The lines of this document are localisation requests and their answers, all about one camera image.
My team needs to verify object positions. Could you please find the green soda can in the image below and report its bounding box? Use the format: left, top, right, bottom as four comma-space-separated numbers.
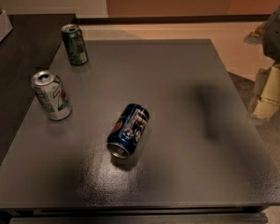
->
62, 23, 88, 65

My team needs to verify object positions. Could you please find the white 7up can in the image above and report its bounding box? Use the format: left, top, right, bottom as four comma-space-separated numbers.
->
31, 70, 72, 121

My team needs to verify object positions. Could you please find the blue pepsi can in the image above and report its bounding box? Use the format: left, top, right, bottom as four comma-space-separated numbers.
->
107, 104, 149, 159

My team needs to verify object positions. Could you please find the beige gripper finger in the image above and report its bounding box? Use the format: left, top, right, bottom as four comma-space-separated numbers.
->
248, 62, 280, 125

